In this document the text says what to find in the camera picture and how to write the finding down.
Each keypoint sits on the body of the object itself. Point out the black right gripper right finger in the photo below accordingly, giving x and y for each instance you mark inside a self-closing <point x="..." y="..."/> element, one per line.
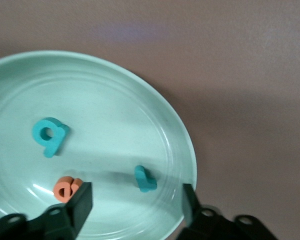
<point x="191" y="207"/>

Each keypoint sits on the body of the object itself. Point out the teal foam letter b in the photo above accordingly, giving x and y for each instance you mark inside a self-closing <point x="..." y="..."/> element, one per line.
<point x="52" y="147"/>

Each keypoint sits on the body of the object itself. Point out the pale green plate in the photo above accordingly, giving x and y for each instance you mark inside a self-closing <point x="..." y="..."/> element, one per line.
<point x="102" y="112"/>

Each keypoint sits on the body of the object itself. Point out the brown table cover sheet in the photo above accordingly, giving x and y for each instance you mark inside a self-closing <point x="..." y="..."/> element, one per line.
<point x="240" y="75"/>

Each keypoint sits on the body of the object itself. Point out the teal foam letter r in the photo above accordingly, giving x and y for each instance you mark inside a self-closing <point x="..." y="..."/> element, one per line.
<point x="143" y="182"/>

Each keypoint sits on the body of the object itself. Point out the orange foam letter e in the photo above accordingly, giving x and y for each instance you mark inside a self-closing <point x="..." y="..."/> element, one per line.
<point x="57" y="187"/>

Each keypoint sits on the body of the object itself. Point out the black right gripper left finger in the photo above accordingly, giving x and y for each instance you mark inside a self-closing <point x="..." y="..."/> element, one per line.
<point x="80" y="210"/>

